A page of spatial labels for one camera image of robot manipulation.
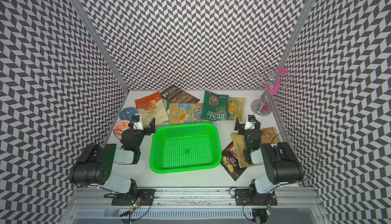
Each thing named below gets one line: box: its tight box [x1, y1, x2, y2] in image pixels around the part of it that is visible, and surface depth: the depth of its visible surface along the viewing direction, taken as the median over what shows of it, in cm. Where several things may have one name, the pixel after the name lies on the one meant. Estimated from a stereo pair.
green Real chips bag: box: [200, 90, 230, 122], surface depth 107 cm
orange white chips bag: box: [134, 91, 170, 128], surface depth 107 cm
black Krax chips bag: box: [220, 141, 247, 182], surface depth 84 cm
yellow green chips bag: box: [228, 96, 246, 122], surface depth 107 cm
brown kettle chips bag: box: [159, 84, 201, 104], surface depth 114 cm
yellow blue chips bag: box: [169, 102, 213, 125], surface depth 104 cm
